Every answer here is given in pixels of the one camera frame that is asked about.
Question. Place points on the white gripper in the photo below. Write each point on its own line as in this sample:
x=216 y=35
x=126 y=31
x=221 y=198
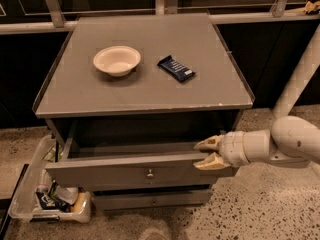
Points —
x=232 y=148

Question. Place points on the grey top drawer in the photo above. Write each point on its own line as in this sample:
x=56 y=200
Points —
x=107 y=161

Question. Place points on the grey drawer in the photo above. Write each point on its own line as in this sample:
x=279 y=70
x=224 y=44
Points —
x=154 y=199
x=107 y=161

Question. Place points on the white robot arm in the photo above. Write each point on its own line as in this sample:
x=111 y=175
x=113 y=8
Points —
x=291 y=141

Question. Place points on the grey bottom drawer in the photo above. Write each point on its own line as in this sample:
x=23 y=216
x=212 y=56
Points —
x=154 y=199

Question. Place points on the grey drawer cabinet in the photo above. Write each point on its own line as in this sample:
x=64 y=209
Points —
x=76 y=96

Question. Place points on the blue snack bar wrapper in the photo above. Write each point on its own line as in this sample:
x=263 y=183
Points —
x=175 y=69

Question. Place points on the white paper bowl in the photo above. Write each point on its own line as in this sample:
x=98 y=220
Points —
x=117 y=61

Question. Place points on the yellow sponge in bin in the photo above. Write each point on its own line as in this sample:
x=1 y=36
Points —
x=78 y=205

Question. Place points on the white cup in bin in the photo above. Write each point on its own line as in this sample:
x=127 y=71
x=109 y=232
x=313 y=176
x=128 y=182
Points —
x=68 y=195

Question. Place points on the blue snack bag in bin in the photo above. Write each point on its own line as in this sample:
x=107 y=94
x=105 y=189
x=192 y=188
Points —
x=50 y=203

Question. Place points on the clear plastic bin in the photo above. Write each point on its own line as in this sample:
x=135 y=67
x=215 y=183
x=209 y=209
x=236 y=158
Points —
x=37 y=179

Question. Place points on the white diagonal post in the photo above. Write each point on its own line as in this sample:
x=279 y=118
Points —
x=302 y=74

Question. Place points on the metal railing frame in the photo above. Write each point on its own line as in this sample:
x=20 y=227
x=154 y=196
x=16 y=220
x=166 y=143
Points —
x=45 y=16

